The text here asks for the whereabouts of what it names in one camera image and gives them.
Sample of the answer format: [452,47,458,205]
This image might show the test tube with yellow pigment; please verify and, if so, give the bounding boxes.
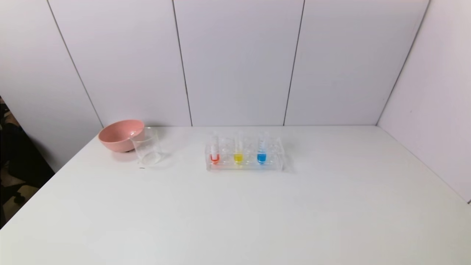
[234,132,244,165]

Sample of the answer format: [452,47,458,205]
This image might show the clear glass beaker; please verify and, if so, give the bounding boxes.
[130,127,163,166]

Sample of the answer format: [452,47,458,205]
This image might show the test tube with red pigment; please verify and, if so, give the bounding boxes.
[210,134,220,165]

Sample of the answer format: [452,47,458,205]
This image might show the clear acrylic test tube rack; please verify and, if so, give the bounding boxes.
[205,135,286,172]

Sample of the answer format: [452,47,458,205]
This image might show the test tube with blue pigment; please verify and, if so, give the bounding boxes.
[257,132,269,165]

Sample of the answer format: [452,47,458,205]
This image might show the dark office chair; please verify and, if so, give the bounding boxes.
[0,96,56,229]

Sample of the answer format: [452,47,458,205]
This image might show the pink plastic bowl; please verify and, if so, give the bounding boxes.
[98,119,145,153]

